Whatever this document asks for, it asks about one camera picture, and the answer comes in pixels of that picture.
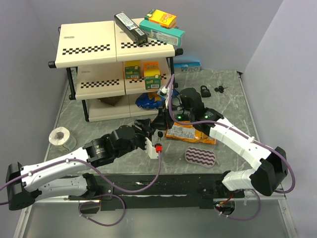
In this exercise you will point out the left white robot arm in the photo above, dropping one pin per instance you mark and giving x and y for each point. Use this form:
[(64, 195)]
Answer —
[(27, 184)]

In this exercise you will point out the long black box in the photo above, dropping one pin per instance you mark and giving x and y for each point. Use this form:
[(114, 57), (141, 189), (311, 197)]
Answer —
[(131, 29)]

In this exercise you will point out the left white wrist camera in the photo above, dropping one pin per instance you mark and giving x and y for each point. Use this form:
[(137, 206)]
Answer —
[(152, 150)]

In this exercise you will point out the clear tape roll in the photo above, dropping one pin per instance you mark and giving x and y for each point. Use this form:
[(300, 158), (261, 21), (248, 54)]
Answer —
[(62, 139)]

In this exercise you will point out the purple wavy sponge pad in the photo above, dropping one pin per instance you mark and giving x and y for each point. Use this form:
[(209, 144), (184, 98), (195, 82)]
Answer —
[(201, 157)]

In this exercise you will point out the green yellow box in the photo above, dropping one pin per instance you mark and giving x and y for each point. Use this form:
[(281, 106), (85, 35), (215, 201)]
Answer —
[(132, 69), (152, 76)]

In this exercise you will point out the black key bunch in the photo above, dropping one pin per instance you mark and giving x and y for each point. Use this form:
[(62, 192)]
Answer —
[(220, 89)]

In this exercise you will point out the teal toothpaste box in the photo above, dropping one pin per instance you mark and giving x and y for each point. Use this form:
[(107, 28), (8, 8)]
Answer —
[(173, 36)]

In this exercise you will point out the beige checkered three-tier shelf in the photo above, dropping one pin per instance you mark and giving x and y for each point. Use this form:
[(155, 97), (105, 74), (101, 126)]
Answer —
[(94, 55)]

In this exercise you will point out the black keys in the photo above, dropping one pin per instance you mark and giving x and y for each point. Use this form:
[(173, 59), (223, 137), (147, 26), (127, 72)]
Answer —
[(160, 135)]

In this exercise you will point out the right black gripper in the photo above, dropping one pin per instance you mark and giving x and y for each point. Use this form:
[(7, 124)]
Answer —
[(163, 121)]

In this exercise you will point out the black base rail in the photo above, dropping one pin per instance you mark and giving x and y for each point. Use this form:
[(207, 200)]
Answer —
[(169, 191)]

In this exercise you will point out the orange kettle chip bag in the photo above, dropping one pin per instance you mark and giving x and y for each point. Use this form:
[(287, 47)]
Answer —
[(189, 134)]

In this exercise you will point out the green yellow box right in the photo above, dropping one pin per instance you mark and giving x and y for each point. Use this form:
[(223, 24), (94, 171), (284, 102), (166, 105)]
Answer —
[(152, 76)]

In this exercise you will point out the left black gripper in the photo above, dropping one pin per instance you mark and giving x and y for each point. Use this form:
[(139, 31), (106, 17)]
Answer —
[(146, 131)]

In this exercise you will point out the blue white toothpaste box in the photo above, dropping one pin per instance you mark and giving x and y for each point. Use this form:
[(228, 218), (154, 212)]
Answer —
[(187, 67)]

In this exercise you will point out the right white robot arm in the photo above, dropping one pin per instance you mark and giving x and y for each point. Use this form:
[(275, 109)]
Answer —
[(269, 167)]

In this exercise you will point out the orange yellow snack box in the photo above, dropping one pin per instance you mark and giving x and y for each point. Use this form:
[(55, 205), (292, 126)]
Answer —
[(162, 18)]

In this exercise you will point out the black Kaijing padlock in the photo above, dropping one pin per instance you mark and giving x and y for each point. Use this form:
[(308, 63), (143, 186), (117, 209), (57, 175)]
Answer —
[(205, 92)]

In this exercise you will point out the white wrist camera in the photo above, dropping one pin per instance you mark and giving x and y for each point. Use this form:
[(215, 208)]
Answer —
[(166, 93), (152, 150)]

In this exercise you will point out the green yellow box left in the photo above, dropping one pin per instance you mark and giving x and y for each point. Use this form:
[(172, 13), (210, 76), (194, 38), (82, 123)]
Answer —
[(132, 69)]

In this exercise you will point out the blue chip bag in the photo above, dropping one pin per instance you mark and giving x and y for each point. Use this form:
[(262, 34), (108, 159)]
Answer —
[(150, 101)]

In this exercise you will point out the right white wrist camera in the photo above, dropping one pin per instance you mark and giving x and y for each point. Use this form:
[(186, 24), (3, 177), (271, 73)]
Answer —
[(166, 93)]

